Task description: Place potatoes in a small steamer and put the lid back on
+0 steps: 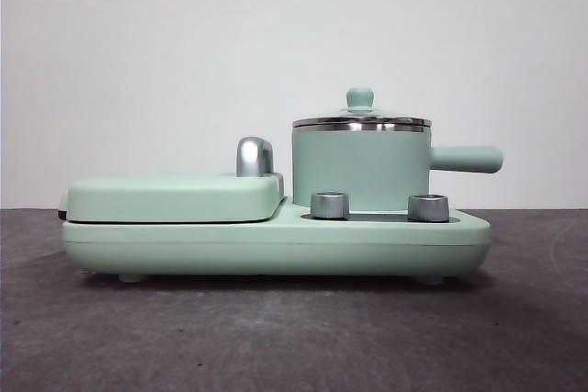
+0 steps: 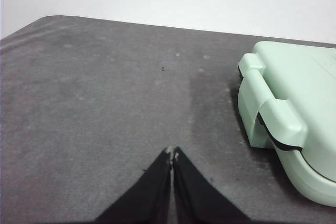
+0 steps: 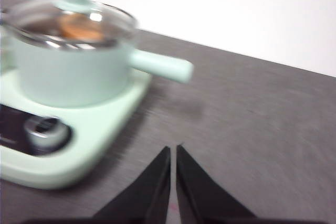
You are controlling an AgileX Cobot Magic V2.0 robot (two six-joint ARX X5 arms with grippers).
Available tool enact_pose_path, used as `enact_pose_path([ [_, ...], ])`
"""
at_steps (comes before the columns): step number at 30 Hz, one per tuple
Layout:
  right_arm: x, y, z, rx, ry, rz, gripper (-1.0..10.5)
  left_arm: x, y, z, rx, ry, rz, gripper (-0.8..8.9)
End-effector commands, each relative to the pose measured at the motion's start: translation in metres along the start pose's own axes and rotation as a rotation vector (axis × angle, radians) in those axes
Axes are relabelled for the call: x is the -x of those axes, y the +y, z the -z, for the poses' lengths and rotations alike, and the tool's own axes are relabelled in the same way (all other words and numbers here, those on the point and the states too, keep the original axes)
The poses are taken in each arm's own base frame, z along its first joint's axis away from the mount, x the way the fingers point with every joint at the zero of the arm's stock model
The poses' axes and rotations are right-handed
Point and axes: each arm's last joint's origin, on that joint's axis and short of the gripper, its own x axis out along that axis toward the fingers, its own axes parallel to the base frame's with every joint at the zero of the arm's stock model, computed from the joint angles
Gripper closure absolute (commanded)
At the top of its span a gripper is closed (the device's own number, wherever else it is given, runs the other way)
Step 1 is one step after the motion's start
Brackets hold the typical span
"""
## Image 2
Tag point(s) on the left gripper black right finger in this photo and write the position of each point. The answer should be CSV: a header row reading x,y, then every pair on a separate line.
x,y
199,200

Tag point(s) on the green hinged griddle cover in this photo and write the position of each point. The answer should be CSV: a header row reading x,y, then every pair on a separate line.
x,y
302,77

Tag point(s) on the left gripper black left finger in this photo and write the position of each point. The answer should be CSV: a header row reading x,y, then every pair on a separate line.
x,y
147,197

